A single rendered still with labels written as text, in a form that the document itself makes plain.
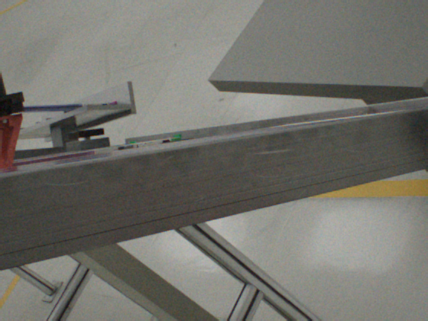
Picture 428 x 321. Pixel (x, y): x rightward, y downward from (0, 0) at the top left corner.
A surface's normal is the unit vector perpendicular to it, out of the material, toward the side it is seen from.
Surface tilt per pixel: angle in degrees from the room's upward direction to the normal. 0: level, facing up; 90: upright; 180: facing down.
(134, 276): 90
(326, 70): 0
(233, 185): 90
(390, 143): 90
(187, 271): 0
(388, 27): 0
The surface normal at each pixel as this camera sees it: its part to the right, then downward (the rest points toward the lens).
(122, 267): 0.66, -0.14
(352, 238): -0.66, -0.59
